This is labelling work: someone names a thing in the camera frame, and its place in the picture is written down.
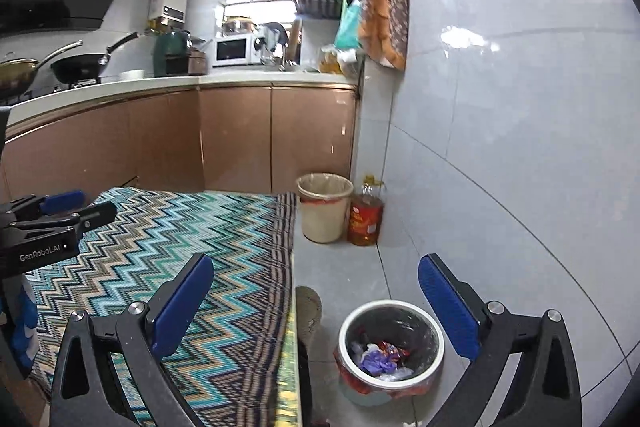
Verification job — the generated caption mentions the small brown appliance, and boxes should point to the small brown appliance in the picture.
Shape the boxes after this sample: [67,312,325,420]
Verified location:
[187,49,209,76]

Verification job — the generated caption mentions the steel pot with lid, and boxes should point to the steel pot with lid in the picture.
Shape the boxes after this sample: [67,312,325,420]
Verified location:
[222,14,257,36]

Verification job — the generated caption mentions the golden pot with lid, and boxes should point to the golden pot with lid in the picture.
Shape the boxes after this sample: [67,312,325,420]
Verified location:
[0,40,84,96]

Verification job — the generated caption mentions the beige waste bin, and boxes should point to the beige waste bin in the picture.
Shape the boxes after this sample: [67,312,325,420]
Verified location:
[295,173,355,244]

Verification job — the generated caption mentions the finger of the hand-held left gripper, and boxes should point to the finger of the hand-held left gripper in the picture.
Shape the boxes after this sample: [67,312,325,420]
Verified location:
[10,200,119,236]
[0,190,86,221]

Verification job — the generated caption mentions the green kitchen appliance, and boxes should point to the green kitchen appliance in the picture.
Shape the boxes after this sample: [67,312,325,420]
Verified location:
[152,30,194,77]

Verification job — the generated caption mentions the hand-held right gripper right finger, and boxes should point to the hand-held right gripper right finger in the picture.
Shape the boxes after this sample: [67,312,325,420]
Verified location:
[418,253,583,427]

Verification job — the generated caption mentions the black wok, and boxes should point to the black wok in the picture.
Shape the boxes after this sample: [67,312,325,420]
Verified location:
[49,31,140,84]

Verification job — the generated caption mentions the grey cloth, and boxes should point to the grey cloth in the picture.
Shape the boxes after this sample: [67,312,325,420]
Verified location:
[254,21,287,58]

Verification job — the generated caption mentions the white trash can black liner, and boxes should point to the white trash can black liner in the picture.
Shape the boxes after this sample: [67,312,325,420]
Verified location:
[333,300,446,401]

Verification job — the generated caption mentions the green plastic bag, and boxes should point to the green plastic bag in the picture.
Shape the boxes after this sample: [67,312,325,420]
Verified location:
[333,0,364,50]

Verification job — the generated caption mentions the zigzag patterned tablecloth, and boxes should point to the zigzag patterned tablecloth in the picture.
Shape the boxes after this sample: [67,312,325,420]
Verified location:
[22,187,301,427]

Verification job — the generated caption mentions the white microwave oven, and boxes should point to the white microwave oven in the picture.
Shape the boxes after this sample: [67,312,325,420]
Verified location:
[212,33,259,68]

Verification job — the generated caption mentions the gas stove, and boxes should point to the gas stove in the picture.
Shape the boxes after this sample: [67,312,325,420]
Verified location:
[0,79,101,103]

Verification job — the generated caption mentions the large cooking oil bottle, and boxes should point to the large cooking oil bottle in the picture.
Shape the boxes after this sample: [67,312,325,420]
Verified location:
[347,175,386,248]

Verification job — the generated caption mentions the brown base cabinets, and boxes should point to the brown base cabinets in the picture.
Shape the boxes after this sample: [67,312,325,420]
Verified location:
[0,84,361,218]

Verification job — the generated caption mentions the round glass table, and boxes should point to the round glass table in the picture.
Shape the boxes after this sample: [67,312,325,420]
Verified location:
[274,252,305,427]

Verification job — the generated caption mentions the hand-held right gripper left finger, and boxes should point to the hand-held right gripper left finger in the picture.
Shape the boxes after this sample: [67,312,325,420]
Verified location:
[50,252,215,427]

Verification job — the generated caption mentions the small yellow oil bottle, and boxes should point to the small yellow oil bottle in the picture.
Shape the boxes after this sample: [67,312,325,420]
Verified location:
[319,46,344,74]

